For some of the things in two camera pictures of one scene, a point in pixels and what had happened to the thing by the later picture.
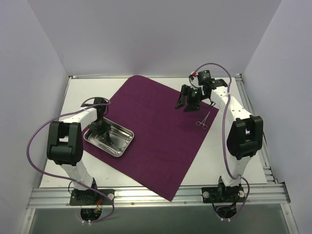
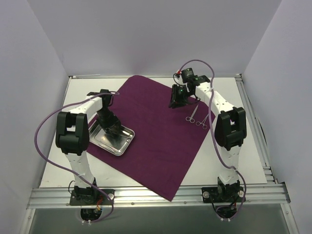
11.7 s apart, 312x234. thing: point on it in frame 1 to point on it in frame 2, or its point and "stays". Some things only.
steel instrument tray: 121,137 stays
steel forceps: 127,140 to 116,131
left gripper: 103,130 to 111,123
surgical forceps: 121,133 to 191,120
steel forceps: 204,126 stays
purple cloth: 166,141 stays
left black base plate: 91,197 stays
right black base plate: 223,194 stays
